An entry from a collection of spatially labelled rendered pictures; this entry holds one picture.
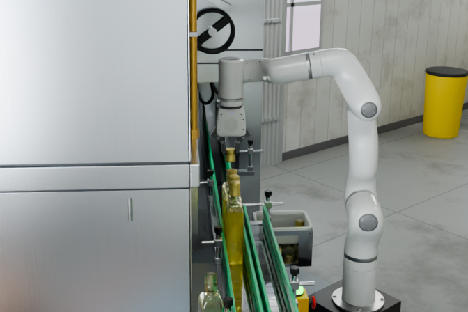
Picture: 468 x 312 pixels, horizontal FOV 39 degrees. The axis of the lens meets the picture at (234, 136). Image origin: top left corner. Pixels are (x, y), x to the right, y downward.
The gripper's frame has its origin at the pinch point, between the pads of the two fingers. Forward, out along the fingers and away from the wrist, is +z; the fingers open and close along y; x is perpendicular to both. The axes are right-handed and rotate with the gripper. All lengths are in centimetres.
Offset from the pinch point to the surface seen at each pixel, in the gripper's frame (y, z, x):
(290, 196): 70, 139, 294
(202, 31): -7, -27, 96
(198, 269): -11.9, 33.8, -23.3
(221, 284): -4.6, 33.9, -33.0
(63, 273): -46, 11, -66
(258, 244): 9.9, 33.9, -5.4
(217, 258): -5.3, 31.8, -19.6
